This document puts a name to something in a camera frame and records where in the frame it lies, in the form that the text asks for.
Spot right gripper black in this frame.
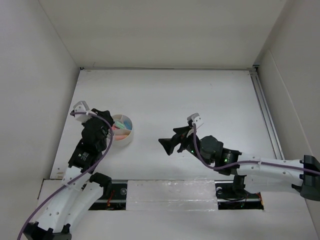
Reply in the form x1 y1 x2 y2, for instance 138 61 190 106
158 125 211 166

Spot orange yellow highlighter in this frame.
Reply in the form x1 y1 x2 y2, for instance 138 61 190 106
114 135 128 141

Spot green highlighter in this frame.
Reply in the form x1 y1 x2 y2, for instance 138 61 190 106
114 120 126 129

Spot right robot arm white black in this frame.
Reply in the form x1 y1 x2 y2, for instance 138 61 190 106
158 125 320 201

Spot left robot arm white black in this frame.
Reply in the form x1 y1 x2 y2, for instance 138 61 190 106
17 106 114 240

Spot white round divided organizer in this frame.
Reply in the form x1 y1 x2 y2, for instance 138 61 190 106
112 114 134 147

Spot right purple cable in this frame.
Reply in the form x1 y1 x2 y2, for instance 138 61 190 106
191 124 320 176

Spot purple cable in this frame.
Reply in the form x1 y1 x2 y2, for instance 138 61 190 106
191 124 320 176
16 111 114 240

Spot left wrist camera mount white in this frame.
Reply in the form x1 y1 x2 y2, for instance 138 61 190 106
70 100 91 123

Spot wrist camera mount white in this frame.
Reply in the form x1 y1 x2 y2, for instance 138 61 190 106
187 113 204 129
70 100 91 123

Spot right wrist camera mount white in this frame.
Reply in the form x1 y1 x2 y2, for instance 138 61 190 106
187 113 204 129

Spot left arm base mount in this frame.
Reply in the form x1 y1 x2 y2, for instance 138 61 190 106
89 180 128 211

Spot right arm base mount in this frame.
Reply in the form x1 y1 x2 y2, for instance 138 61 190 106
215 176 264 210

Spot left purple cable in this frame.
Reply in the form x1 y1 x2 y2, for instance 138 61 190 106
16 111 114 240

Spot aluminium rail right side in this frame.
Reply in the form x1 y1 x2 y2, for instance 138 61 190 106
249 65 285 160

